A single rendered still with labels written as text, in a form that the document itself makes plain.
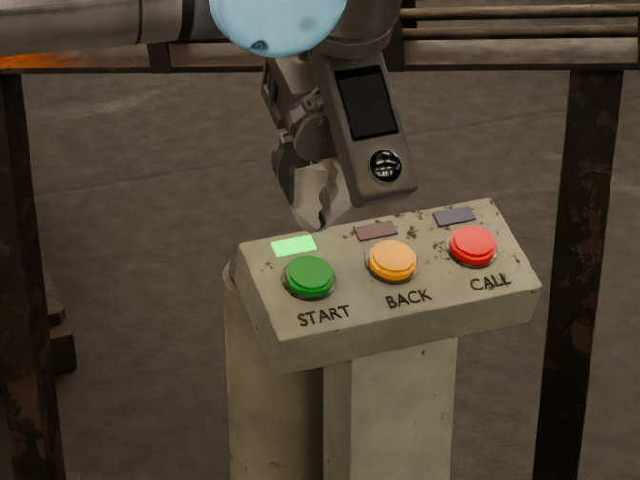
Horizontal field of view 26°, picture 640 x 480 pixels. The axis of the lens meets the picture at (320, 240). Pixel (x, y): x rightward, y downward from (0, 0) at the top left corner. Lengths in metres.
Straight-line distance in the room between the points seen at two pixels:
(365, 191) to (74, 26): 0.29
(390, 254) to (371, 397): 0.13
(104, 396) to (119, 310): 0.24
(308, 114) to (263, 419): 0.45
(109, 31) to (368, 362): 0.51
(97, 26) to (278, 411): 0.68
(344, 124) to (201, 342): 1.25
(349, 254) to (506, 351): 1.01
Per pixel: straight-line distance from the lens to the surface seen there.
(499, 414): 2.03
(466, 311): 1.17
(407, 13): 1.36
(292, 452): 1.38
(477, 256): 1.19
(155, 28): 0.75
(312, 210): 1.08
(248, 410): 1.37
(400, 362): 1.19
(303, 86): 1.01
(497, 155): 2.78
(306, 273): 1.14
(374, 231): 1.19
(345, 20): 0.94
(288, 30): 0.74
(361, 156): 0.96
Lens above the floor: 1.18
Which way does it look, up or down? 29 degrees down
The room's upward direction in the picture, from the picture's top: straight up
